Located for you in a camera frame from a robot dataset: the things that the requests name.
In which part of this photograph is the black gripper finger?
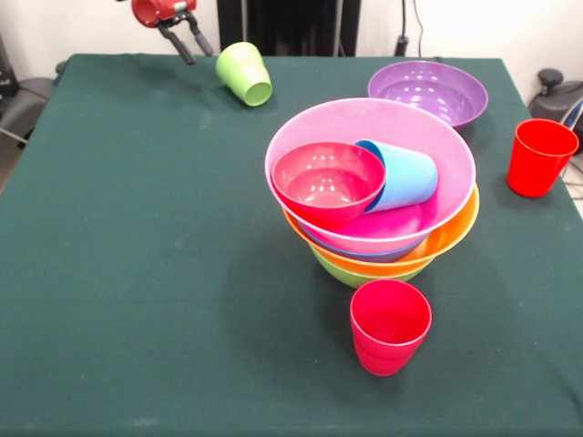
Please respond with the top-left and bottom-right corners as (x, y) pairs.
(157, 21), (196, 66)
(184, 13), (214, 57)

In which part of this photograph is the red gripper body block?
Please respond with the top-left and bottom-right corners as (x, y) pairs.
(131, 0), (198, 29)

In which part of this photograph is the green cup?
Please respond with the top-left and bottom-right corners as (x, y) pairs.
(215, 41), (273, 108)

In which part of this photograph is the small crimson pink bowl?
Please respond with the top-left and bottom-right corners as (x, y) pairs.
(271, 141), (387, 231)

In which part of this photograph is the large magenta bowl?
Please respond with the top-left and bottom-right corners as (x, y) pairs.
(265, 97), (477, 254)

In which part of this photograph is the blue cup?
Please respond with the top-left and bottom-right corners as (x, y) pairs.
(354, 138), (439, 214)

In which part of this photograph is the blue bowl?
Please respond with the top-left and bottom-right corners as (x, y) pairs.
(300, 225), (427, 264)

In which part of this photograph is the green bowl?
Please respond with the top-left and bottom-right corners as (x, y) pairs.
(312, 248), (427, 290)

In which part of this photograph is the large orange bowl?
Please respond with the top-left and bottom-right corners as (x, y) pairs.
(281, 184), (481, 279)

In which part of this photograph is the purple bowl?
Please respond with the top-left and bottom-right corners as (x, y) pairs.
(367, 60), (489, 129)

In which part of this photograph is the dark green tablecloth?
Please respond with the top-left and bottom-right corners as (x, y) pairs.
(0, 53), (583, 437)

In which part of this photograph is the red cup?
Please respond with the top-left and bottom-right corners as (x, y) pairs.
(506, 118), (580, 198)

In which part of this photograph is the crimson pink cup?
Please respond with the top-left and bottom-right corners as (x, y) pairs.
(350, 278), (433, 377)

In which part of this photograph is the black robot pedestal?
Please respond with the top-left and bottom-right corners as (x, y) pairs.
(217, 0), (361, 58)

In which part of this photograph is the black hanging cable with plug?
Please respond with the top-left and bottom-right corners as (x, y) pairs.
(394, 0), (424, 58)

